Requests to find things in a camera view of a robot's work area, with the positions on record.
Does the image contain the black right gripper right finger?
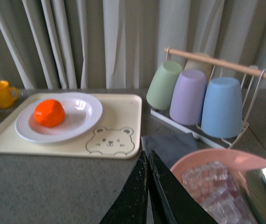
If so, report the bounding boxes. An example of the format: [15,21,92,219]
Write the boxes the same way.
[149,150,216,224]

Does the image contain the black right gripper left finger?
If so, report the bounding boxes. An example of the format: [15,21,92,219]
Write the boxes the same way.
[100,151,149,224]

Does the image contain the white ridged plate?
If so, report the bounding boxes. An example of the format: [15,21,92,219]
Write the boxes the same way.
[15,92,103,143]

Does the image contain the orange fruit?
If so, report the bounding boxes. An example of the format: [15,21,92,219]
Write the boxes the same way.
[34,99,65,128]

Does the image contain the clear ice cubes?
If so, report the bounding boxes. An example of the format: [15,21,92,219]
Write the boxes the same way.
[181,161,256,224]

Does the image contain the grey folded cloth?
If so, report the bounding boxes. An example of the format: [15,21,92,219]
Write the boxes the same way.
[141,133,199,168]

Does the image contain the cream bear tray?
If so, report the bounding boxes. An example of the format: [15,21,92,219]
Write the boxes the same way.
[0,93,142,159]

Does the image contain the pink bowl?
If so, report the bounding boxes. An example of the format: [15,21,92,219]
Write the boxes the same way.
[171,149,266,224]

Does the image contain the lilac cup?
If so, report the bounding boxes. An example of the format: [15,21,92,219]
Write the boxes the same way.
[170,70,207,126]

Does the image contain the blue cup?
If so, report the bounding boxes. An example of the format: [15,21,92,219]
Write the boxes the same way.
[201,77,242,139]

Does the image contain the light green cup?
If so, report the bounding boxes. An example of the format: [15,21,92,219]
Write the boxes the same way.
[146,61,182,111]

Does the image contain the beige cup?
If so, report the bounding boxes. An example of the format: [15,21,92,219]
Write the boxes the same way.
[184,59,212,84]

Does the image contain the yellow mug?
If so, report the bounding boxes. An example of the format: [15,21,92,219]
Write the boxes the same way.
[0,80,19,109]

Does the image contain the white curtain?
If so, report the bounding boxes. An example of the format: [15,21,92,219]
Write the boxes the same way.
[0,0,266,89]

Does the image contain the white wire cup rack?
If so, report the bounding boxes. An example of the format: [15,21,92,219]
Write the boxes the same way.
[150,47,266,148]

